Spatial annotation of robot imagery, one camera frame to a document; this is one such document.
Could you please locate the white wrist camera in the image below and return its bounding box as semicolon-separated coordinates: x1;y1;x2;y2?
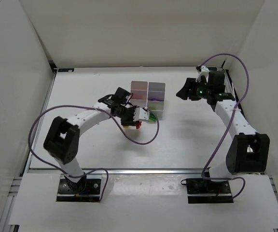
196;65;209;83
133;107;150;122

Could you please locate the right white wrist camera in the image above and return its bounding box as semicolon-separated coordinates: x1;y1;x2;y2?
196;65;209;83

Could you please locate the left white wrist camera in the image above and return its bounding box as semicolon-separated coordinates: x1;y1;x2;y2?
133;107;150;122

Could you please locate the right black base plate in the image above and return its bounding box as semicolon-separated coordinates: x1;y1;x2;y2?
181;178;234;204

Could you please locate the left white divided container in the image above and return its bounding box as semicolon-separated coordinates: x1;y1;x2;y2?
130;81;148;108

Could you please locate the lilac green red lego stack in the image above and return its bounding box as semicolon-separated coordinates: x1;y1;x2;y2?
122;121;142;130

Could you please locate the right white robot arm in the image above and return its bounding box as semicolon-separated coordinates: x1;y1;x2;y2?
176;71;270;183

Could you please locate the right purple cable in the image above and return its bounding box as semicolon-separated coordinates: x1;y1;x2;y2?
201;53;250;199

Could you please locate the white divided container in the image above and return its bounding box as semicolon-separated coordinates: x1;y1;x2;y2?
147;82;166;118
130;81;148;108

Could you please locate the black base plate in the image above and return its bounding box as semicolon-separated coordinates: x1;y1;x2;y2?
56;177;101;203
181;178;234;204

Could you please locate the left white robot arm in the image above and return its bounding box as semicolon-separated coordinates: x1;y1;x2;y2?
43;87;137;193

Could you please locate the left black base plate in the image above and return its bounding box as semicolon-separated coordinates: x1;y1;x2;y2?
56;177;101;203

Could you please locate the right white divided container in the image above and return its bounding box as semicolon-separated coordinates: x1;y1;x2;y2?
147;82;166;118

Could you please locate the green and lime lego stack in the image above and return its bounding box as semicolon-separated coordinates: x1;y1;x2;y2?
148;113;157;123

